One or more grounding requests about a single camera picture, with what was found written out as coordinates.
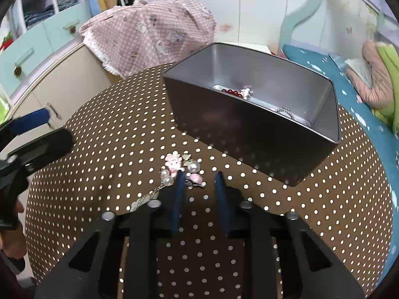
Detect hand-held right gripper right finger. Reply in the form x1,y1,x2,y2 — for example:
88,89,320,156
214,171,365,299

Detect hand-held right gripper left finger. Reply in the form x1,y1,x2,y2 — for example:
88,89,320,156
34,171,188,299

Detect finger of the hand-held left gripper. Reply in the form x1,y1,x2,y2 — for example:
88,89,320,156
8,128,74,175
0,108,51,135

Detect pink charm pearl keychain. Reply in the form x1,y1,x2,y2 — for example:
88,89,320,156
129,152,205,211

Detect grey metal box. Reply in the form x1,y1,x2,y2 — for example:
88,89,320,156
163,42,341,188

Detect red bead bracelet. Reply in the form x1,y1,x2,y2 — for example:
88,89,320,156
221,88,244,99

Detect silver bead bracelet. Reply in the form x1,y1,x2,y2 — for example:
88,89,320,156
276,107,297,121

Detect person's left hand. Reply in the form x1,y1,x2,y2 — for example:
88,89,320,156
0,200,27,266

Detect beige cabinet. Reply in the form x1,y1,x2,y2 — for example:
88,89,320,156
6,42,119,131

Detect round polka dot table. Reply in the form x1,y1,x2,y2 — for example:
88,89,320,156
24,61,394,299

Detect teal drawer cabinet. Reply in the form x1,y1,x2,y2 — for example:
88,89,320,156
0,1,94,104

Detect red cloth item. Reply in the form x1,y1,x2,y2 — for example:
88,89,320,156
0,32,15,51

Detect folded blue jeans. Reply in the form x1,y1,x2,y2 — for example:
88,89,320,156
23,4,55,26

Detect folded grey clothes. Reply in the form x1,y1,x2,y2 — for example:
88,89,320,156
57,0,82,12

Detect pink checked cloth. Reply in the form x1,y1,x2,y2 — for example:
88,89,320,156
79,0,218,77

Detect white flat box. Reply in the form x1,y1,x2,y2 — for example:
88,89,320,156
231,42,272,55

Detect white pillow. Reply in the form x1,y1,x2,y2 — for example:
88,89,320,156
344,58,373,88

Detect pink quilt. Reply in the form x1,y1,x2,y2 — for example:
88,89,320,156
346,39,396,107

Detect green quilt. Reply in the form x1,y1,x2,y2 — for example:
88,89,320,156
372,42,399,128

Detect teal bunk bed frame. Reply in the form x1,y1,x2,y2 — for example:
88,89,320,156
281,0,399,57

